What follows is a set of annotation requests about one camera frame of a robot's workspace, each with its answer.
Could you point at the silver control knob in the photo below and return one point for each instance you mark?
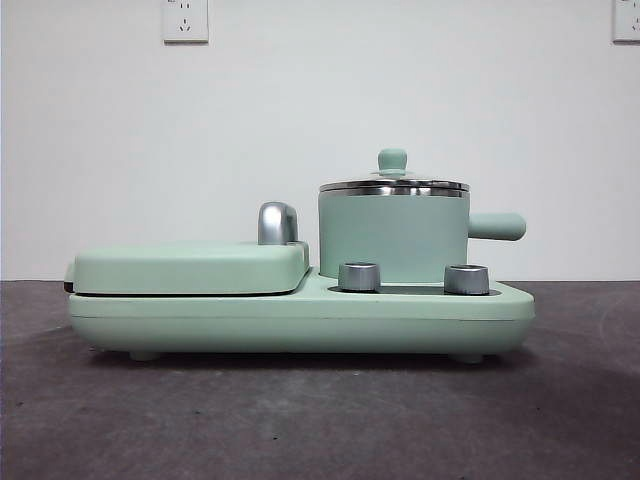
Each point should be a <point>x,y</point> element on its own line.
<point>359,276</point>
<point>466,279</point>

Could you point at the glass lid with green knob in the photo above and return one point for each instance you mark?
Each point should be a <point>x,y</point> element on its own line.
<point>393,160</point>

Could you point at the white wall socket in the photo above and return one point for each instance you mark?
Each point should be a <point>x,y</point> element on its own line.
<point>627,22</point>
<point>185,22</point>

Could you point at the mint green breakfast machine base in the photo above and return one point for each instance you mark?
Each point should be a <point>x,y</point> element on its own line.
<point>250,320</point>

